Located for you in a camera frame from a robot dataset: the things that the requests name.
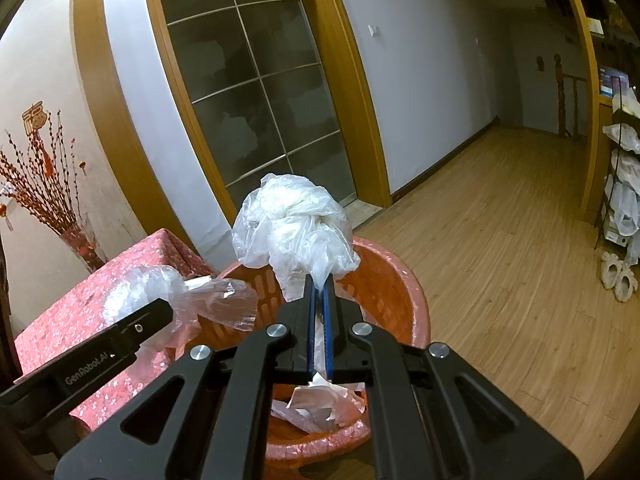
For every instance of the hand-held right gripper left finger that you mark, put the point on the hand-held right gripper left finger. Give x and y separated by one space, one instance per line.
312 320

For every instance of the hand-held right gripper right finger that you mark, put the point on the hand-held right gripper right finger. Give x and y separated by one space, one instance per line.
327 325

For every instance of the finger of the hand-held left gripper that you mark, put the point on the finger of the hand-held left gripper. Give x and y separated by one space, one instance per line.
142 325

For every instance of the orange plastic basket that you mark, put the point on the orange plastic basket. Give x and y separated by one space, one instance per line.
390 300

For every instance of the clear plastic bag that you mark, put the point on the clear plastic bag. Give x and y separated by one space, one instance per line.
220 300

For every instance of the translucent white plastic bag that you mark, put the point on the translucent white plastic bag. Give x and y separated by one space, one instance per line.
295 225

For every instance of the pink floral tablecloth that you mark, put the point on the pink floral tablecloth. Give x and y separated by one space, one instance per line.
75 305

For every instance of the glass vase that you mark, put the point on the glass vase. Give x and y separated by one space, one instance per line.
82 247

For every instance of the red berry branch bouquet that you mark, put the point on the red berry branch bouquet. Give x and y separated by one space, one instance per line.
50 195

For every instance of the glass panel door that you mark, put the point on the glass panel door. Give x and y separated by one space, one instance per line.
240 85

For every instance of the white slipper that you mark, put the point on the white slipper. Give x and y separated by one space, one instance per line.
626 285
609 270

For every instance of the metal storage rack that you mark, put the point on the metal storage rack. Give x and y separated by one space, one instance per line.
607 210

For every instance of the wooden stair railing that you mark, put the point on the wooden stair railing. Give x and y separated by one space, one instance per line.
560 95

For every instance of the blue box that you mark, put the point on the blue box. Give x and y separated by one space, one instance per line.
607 82

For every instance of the red gold wall ornament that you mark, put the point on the red gold wall ornament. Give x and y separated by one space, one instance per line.
35 120

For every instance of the white light switch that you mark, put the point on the white light switch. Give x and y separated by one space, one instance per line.
373 31

